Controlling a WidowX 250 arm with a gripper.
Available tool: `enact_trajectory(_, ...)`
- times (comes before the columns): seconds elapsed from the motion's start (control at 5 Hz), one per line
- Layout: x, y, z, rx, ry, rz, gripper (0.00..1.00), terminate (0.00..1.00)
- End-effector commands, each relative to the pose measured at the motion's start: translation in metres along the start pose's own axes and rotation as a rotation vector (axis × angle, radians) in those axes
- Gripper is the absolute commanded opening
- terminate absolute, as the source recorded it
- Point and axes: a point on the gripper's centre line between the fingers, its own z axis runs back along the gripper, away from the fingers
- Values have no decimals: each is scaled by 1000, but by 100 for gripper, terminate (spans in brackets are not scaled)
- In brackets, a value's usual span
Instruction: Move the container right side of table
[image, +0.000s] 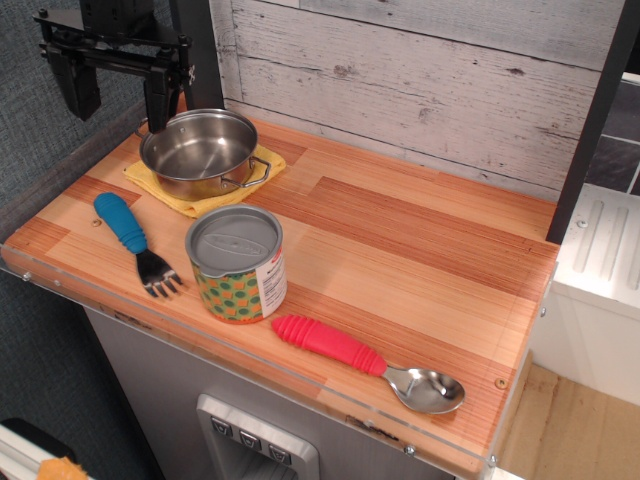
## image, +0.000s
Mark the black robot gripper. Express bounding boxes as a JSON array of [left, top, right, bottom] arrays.
[[33, 1, 193, 133]]

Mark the patterned can with grey lid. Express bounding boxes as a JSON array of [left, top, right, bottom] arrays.
[[185, 204, 288, 325]]

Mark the yellow cloth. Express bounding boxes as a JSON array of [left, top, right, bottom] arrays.
[[123, 145, 288, 220]]

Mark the stainless steel pot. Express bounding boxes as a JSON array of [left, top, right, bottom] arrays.
[[139, 109, 273, 201]]

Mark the orange object bottom left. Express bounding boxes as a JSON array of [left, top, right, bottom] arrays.
[[36, 457, 89, 480]]

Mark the white toy sink unit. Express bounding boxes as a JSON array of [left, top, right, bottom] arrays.
[[529, 73, 639, 404]]

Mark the black vertical post left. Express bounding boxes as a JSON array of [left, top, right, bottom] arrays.
[[169, 0, 225, 110]]

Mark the black vertical post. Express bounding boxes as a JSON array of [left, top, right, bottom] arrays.
[[546, 0, 639, 245], [169, 0, 225, 110]]

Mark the blue handled fork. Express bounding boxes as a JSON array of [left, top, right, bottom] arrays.
[[94, 192, 182, 298]]

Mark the red handled spoon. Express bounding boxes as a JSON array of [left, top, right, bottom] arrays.
[[271, 315, 466, 414]]

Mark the black vertical post right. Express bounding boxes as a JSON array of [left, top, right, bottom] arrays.
[[546, 0, 639, 245]]

